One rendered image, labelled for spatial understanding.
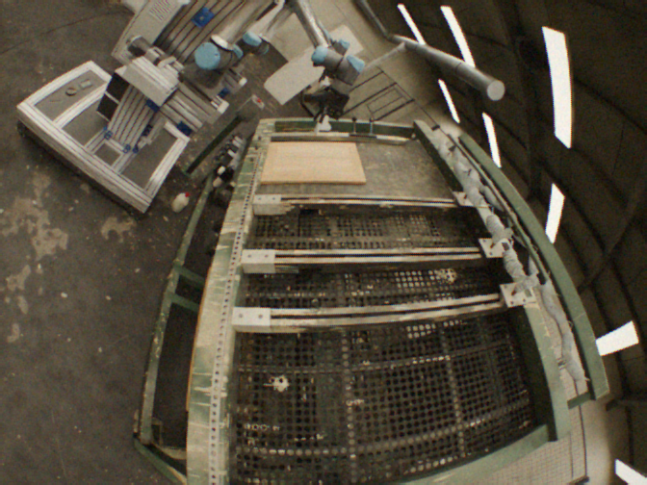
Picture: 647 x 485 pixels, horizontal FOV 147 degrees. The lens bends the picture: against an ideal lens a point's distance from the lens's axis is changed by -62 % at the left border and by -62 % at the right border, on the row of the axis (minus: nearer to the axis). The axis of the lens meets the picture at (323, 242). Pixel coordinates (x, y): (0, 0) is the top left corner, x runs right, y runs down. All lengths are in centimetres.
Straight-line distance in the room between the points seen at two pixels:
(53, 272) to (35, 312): 25
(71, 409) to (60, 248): 88
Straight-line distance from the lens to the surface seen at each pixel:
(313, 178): 135
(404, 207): 122
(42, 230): 177
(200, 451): 84
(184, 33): 148
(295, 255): 93
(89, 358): 159
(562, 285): 159
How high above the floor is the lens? 159
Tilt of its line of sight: 26 degrees down
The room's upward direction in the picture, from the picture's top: 63 degrees clockwise
